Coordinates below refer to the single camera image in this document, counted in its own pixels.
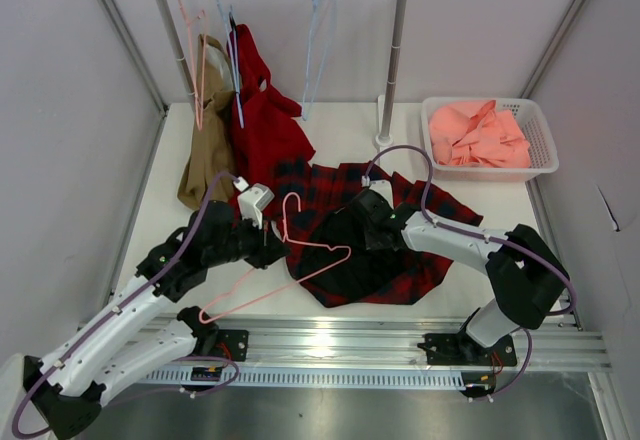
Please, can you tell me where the blue hanger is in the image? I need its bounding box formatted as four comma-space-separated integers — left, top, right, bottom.
301, 0, 337, 121
215, 0, 245, 129

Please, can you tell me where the wrist white camera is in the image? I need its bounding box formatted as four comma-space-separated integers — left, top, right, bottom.
361, 175, 392, 195
233, 177, 275, 229

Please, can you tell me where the pink hanger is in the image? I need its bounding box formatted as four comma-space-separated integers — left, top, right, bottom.
197, 192, 352, 325
177, 0, 206, 132

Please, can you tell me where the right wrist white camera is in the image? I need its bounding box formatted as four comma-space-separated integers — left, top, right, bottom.
361, 175, 392, 195

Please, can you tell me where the red plaid skirt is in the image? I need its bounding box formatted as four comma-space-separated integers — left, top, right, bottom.
272, 159, 483, 308

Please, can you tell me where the pink garment in basket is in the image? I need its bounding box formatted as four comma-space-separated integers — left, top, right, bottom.
427, 100, 531, 169

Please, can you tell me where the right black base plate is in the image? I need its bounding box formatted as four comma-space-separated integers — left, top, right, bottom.
417, 332, 518, 367

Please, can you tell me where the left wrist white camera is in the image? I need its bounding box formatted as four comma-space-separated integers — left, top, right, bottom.
233, 177, 275, 229

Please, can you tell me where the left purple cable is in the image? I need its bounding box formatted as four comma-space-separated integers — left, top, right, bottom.
10, 170, 246, 436

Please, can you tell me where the white slotted cable duct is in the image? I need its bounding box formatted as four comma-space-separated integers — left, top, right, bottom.
140, 365, 465, 391

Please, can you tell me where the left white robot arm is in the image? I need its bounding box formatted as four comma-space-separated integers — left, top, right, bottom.
11, 201, 290, 439

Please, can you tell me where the red hanging garment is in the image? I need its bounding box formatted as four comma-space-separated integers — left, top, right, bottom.
229, 24, 315, 188

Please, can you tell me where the aluminium mounting rail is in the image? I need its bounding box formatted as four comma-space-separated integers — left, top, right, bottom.
218, 315, 612, 373

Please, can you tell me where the left blue hanger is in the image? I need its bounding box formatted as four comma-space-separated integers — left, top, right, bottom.
215, 0, 245, 129

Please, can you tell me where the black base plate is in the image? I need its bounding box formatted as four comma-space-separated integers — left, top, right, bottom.
417, 332, 518, 367
191, 329, 249, 362

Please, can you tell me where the tan hanging garment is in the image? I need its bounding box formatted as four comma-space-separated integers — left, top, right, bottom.
177, 35, 237, 210

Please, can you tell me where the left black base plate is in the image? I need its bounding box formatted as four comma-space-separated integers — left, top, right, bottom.
191, 329, 249, 362

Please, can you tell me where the right blue hanger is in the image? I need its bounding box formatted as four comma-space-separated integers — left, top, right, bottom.
301, 0, 337, 121

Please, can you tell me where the white plastic basket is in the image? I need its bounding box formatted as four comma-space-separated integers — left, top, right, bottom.
421, 97, 559, 182

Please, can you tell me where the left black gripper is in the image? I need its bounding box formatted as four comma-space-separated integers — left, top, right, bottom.
205, 211, 290, 270

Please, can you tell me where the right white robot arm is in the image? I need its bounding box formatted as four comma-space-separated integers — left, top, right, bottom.
348, 188, 574, 364

